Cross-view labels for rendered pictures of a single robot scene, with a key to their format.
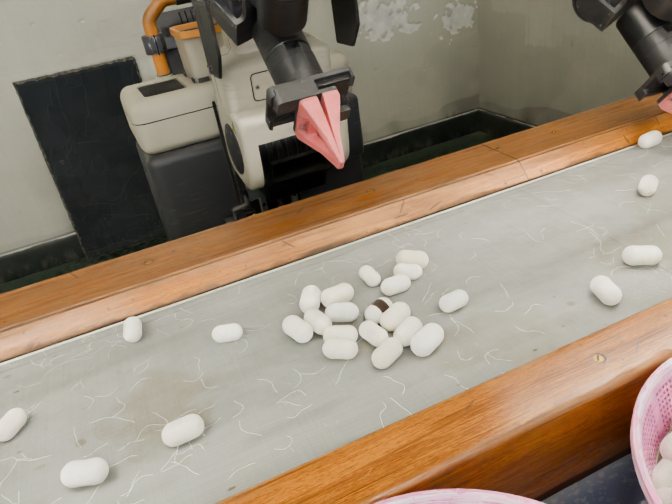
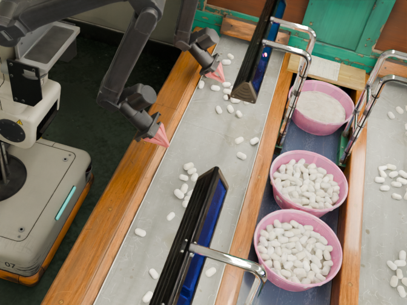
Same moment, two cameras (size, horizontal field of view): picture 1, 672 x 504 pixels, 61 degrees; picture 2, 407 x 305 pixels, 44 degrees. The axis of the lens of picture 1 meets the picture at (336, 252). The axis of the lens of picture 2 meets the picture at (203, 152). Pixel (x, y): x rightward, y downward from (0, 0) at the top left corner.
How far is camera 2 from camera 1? 127 cm
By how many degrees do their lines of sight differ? 52
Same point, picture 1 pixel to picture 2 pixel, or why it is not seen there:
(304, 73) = (150, 120)
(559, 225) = (209, 134)
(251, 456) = (217, 238)
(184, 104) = not seen: outside the picture
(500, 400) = (253, 196)
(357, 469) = (246, 224)
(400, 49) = not seen: outside the picture
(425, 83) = not seen: outside the picture
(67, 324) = (115, 244)
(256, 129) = (37, 120)
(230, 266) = (138, 195)
